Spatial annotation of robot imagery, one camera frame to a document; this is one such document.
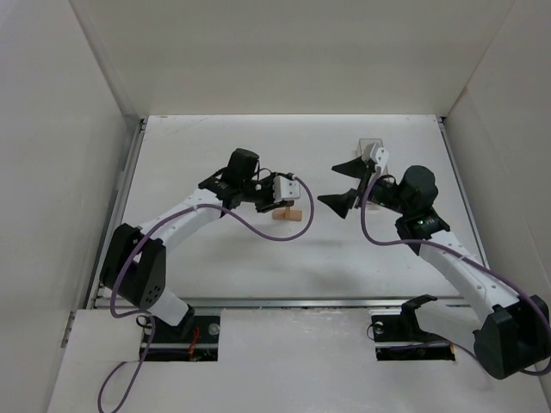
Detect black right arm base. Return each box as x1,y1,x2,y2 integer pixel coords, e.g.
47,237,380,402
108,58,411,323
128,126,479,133
366,294,455,361

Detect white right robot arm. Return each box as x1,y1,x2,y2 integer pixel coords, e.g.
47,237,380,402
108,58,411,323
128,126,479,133
318,157,550,379

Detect aluminium table edge rail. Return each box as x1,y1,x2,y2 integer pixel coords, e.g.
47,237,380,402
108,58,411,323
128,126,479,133
81,116,148,310

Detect clear plastic box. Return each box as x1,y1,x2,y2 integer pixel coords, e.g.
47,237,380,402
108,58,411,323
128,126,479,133
355,139,389,208

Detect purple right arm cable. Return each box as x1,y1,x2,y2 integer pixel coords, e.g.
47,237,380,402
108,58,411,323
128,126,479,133
359,167,551,374

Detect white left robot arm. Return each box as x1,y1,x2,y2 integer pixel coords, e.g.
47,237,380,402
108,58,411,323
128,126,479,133
100,148,300,329

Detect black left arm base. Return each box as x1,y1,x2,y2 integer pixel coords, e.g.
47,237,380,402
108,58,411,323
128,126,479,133
145,315,220,362

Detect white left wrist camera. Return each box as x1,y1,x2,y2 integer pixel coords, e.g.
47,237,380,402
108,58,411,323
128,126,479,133
273,176,300,203

